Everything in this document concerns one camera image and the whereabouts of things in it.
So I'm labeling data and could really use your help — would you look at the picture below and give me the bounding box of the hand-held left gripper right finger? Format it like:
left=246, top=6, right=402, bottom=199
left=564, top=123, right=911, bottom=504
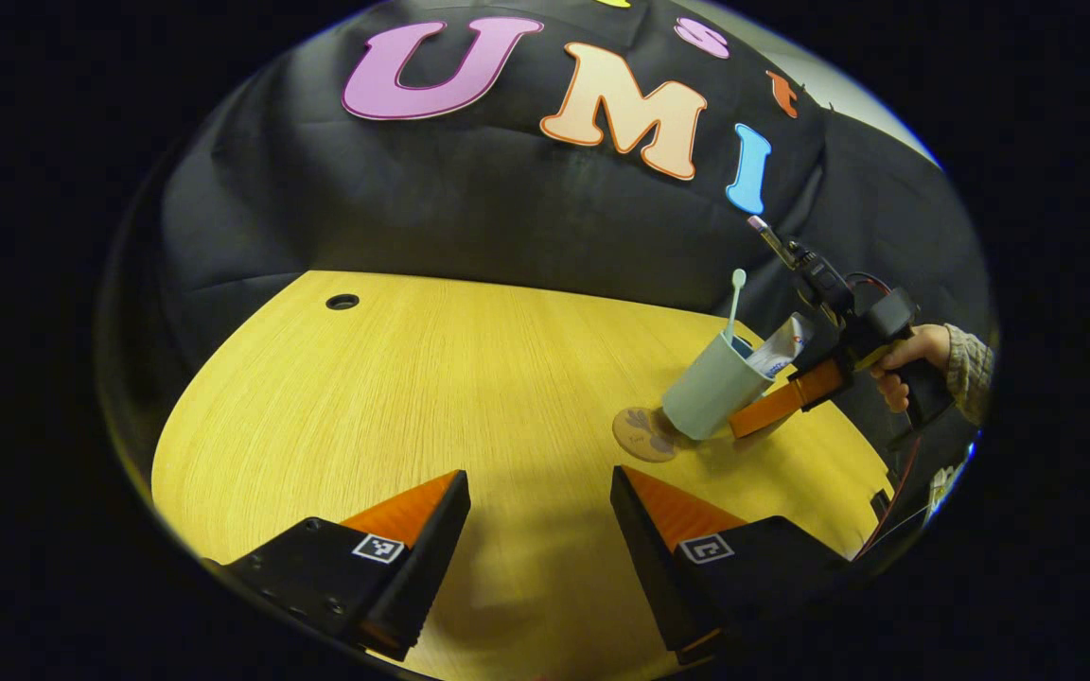
left=609, top=466, right=853, bottom=663

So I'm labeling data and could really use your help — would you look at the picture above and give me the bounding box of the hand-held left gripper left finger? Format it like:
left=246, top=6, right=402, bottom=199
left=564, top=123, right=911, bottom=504
left=214, top=470, right=470, bottom=661

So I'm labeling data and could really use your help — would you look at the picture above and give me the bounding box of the white toothpaste tube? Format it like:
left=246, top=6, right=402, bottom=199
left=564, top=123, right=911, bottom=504
left=747, top=313, right=816, bottom=379

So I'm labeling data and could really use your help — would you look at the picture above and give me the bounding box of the grey cup with wooden handle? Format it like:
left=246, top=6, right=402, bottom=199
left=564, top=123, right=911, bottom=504
left=661, top=331, right=778, bottom=442

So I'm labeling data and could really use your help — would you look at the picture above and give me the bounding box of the white toothbrush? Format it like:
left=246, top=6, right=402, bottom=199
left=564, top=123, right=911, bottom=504
left=723, top=269, right=747, bottom=343

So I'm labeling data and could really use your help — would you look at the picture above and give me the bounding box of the round brown coaster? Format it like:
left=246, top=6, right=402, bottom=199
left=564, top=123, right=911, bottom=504
left=612, top=407, right=688, bottom=463

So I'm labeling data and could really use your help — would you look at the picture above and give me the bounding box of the wooden desktop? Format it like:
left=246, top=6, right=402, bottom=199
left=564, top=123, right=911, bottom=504
left=151, top=271, right=891, bottom=681

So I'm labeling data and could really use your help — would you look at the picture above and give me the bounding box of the black backdrop cloth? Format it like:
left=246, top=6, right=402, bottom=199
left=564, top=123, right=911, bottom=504
left=105, top=0, right=991, bottom=455

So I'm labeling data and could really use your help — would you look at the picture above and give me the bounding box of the red cable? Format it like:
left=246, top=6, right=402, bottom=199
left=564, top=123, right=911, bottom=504
left=855, top=435, right=924, bottom=559

